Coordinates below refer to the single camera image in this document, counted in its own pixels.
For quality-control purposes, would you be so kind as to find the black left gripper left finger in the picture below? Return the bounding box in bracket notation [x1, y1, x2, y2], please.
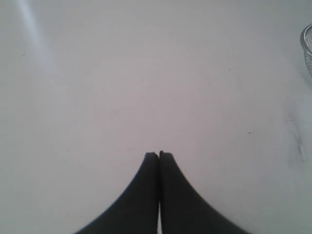
[78, 153, 159, 234]

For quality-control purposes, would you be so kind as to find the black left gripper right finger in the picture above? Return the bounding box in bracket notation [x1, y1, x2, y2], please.
[159, 151, 247, 234]

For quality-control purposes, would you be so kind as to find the oval wire mesh basket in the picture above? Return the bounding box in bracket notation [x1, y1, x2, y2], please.
[300, 24, 312, 76]

